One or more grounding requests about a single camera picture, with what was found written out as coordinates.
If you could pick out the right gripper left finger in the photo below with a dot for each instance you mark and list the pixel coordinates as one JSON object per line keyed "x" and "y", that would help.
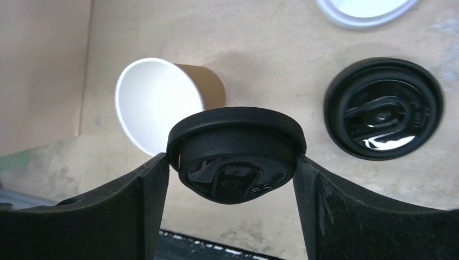
{"x": 118, "y": 220}

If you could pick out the white cup lid lower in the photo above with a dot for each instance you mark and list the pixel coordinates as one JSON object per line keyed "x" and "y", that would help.
{"x": 363, "y": 14}

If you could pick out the checkered paper bakery bag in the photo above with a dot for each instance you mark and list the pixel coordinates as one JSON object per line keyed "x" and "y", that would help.
{"x": 44, "y": 47}

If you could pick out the green cup holder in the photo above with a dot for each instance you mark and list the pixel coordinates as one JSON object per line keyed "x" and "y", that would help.
{"x": 15, "y": 160}

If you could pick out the stack of black lids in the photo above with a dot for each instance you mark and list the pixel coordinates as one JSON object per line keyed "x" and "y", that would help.
{"x": 382, "y": 108}

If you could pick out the brown paper coffee cup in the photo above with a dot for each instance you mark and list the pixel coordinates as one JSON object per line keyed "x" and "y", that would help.
{"x": 152, "y": 95}

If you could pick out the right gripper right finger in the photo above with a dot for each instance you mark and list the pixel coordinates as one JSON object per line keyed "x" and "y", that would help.
{"x": 342, "y": 220}

